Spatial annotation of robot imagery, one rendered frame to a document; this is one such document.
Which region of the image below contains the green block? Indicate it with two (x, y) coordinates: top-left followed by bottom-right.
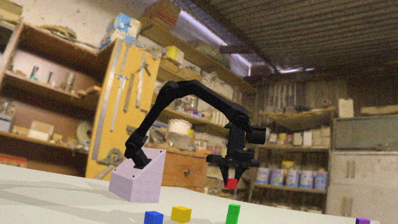
(227, 204), (240, 216)
(226, 214), (239, 224)

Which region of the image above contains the purple cube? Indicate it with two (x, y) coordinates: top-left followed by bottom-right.
(356, 218), (370, 224)

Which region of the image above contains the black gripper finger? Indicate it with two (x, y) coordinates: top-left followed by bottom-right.
(235, 166), (249, 183)
(217, 164), (230, 185)

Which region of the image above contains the blue block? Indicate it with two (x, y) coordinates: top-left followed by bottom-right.
(144, 211), (164, 224)

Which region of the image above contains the red block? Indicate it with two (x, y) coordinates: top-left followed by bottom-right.
(224, 178), (237, 189)

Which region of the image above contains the yellow block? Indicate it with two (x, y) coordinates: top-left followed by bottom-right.
(170, 206), (192, 223)

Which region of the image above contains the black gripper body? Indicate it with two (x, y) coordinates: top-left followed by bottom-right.
(206, 140), (260, 167)

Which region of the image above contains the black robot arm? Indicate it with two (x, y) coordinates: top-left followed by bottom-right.
(124, 80), (266, 169)

